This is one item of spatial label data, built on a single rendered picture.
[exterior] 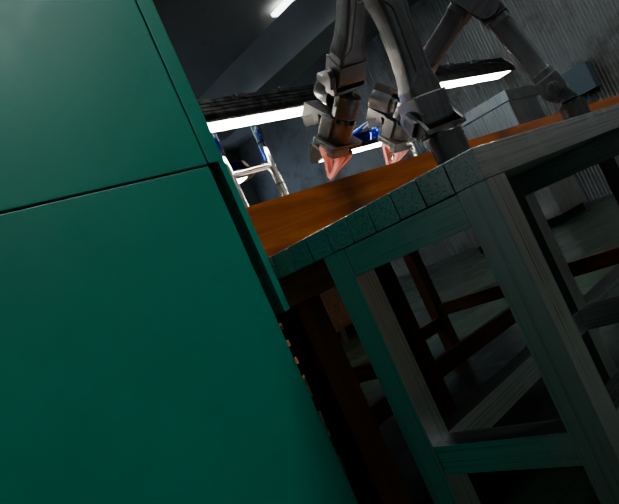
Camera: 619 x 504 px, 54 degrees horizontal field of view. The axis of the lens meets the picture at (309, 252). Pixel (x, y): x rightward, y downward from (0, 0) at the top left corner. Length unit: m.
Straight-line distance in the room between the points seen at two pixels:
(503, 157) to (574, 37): 9.04
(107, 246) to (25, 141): 0.17
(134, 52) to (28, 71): 0.17
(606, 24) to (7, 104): 9.13
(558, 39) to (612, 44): 0.75
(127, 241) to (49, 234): 0.10
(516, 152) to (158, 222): 0.50
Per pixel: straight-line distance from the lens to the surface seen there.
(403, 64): 1.09
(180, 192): 0.93
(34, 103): 0.91
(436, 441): 0.92
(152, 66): 1.01
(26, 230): 0.83
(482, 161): 0.73
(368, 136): 2.67
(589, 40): 9.73
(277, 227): 1.04
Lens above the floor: 0.60
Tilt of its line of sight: 3 degrees up
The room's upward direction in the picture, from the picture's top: 24 degrees counter-clockwise
